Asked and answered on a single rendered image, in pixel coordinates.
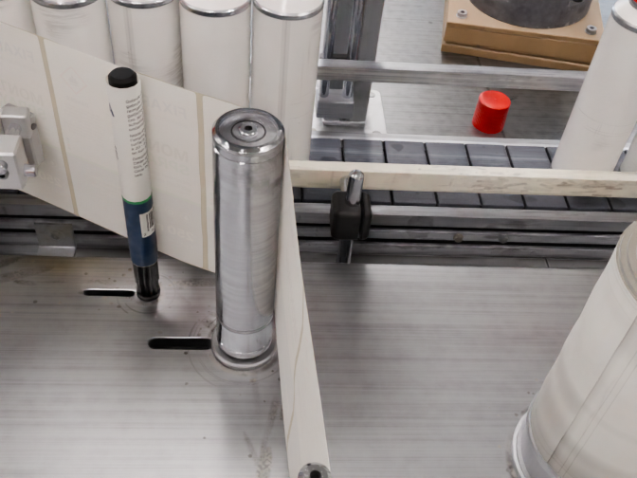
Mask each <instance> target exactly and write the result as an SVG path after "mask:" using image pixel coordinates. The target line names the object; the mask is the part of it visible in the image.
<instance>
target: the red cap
mask: <svg viewBox="0 0 637 478"><path fill-rule="evenodd" d="M510 104H511V101H510V99H509V98H508V97H507V96H506V95H504V94H503V93H501V92H499V91H494V90H490V91H484V92H482V93H481V94H480V96H479V99H478V102H477V106H476V109H475V112H474V116H473V119H472V124H473V126H474V127H475V128H476V129H478V130H479V131H481V132H484V133H486V134H497V133H499V132H500V131H502V129H503V126H504V123H505V121H506V118H507V114H508V111H509V108H510Z"/></svg>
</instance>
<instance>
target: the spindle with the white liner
mask: <svg viewBox="0 0 637 478"><path fill-rule="evenodd" d="M512 459H513V464H514V467H515V470H516V473H517V475H518V478H637V221H635V222H633V223H632V224H631V225H629V226H628V227H627V228H626V229H625V230H624V232H623V233H622V235H621V237H620V239H619V241H618V243H617V245H616V247H615V250H614V252H613V254H612V255H611V257H610V260H609V262H608V264H607V266H606V268H605V270H604V271H603V273H602V275H601V276H600V278H599V279H598V281H597V283H596V284H595V286H594V288H593V290H592V292H591V295H590V297H589V298H588V300H587V302H586V304H585V307H584V309H583V311H582V313H581V315H580V317H579V318H578V320H577V322H576V323H575V325H574V326H573V329H572V331H571V333H570V334H569V336H568V338H567V339H566V341H565V343H564V345H563V347H562V349H561V352H560V354H559V356H558V358H557V359H556V361H555V364H554V365H553V367H552V369H551V370H550V372H549V374H548V375H547V376H546V378H545V380H544V382H543V384H542V387H541V389H540V390H539V391H538V392H537V393H536V395H535V396H534V398H533V400H532V402H531V404H530V406H529V409H528V412H527V413H526V414H525V415H524V416H523V417H522V418H521V420H520V421H519V423H518V425H517V427H516V429H515V431H514V434H513V439H512Z"/></svg>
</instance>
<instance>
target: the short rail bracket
mask: <svg viewBox="0 0 637 478"><path fill-rule="evenodd" d="M363 182H364V174H363V172H361V171H360V170H358V169H355V170H352V171H350V173H349V176H348V183H347V190H346V191H337V192H334V193H333V195H332V200H331V208H330V228H331V235H332V237H333V238H334V239H337V240H339V242H338V249H337V261H336V263H348V264H350V262H351V256H352V250H353V244H354V240H357V238H358V233H359V239H360V240H365V239H367V238H368V236H369V231H370V226H371V222H372V221H373V211H372V208H371V201H370V196H369V195H368V194H367V193H365V192H362V188H363Z"/></svg>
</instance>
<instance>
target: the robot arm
mask: <svg viewBox="0 0 637 478"><path fill-rule="evenodd" d="M469 1H470V2H471V3H472V4H473V5H474V6H475V7H476V8H477V9H478V10H480V11H481V12H483V13H484V14H486V15H488V16H490V17H492V18H494V19H496V20H499V21H501V22H503V23H506V24H509V25H513V26H518V27H523V28H540V29H547V28H563V27H566V26H569V25H572V24H574V23H576V22H578V21H580V20H581V19H582V18H584V17H585V16H586V14H587V13H588V11H589V9H590V6H591V3H592V0H469Z"/></svg>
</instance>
